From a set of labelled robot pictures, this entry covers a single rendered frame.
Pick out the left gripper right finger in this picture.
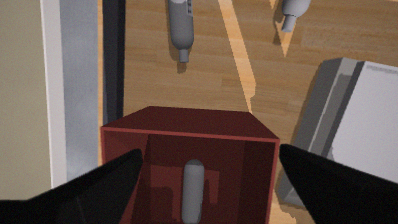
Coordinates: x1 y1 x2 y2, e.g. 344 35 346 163
279 144 398 224

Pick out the dark red open bin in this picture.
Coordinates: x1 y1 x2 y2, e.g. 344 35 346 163
100 106 280 224

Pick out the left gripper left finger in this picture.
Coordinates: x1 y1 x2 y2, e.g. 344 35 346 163
0 149 143 224

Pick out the grey gas cylinder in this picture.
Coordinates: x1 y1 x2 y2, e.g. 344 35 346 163
182 159 205 224
168 0 194 63
281 0 311 33

